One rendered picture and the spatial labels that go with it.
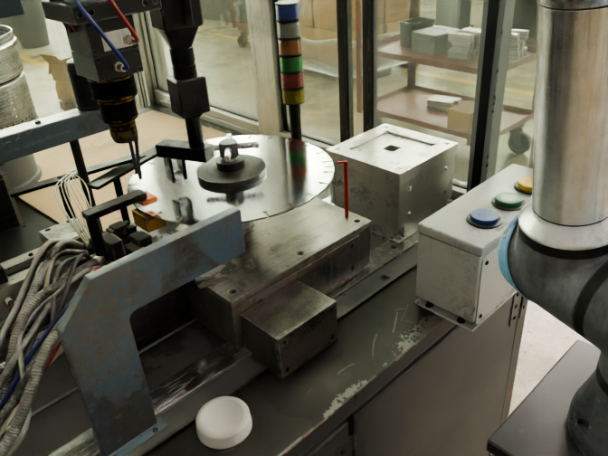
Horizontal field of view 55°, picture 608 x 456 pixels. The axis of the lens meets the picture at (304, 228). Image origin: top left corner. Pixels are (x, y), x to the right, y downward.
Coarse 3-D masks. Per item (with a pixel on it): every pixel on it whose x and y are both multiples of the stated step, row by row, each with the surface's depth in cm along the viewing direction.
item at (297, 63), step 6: (300, 54) 112; (282, 60) 111; (288, 60) 111; (294, 60) 111; (300, 60) 112; (282, 66) 112; (288, 66) 111; (294, 66) 111; (300, 66) 112; (288, 72) 112; (294, 72) 112
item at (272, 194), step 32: (160, 160) 99; (288, 160) 96; (320, 160) 95; (128, 192) 89; (160, 192) 89; (192, 192) 88; (224, 192) 87; (256, 192) 87; (288, 192) 86; (320, 192) 86; (192, 224) 80
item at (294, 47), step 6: (300, 36) 111; (282, 42) 109; (288, 42) 109; (294, 42) 109; (300, 42) 111; (282, 48) 110; (288, 48) 109; (294, 48) 110; (300, 48) 111; (282, 54) 111; (288, 54) 110; (294, 54) 110
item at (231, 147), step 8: (232, 136) 95; (224, 144) 90; (232, 144) 90; (240, 144) 91; (248, 144) 91; (256, 144) 91; (224, 152) 88; (232, 152) 90; (224, 160) 91; (232, 160) 91
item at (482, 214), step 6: (474, 210) 87; (480, 210) 86; (486, 210) 86; (492, 210) 86; (474, 216) 85; (480, 216) 85; (486, 216) 85; (492, 216) 85; (498, 216) 85; (474, 222) 85; (480, 222) 84; (486, 222) 84; (492, 222) 84
